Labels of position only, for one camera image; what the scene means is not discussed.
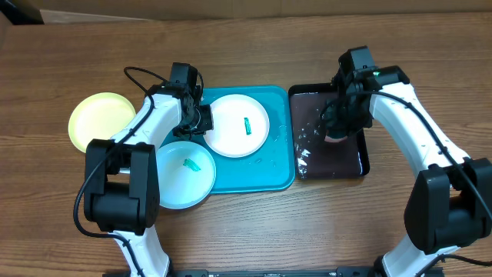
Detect green sponge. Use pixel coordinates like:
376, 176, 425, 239
324, 133, 347, 143

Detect white plate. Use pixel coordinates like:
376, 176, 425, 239
204, 94, 270, 158

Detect light blue plate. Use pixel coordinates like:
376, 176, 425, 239
156, 141, 216, 210

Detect yellow-green rimmed plate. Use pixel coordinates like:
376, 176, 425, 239
68, 92, 136, 153

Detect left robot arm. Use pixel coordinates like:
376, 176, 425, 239
73, 81, 216, 276

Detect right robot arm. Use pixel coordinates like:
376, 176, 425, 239
320, 65, 491, 276

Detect black water tray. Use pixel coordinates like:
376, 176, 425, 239
288, 83, 370, 179

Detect green stain on blue plate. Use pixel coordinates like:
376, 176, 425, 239
183, 159, 201, 172

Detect green stain on white plate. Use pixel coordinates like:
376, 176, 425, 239
244, 117, 252, 135

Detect dark object top left corner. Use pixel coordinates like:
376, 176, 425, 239
1, 0, 44, 25

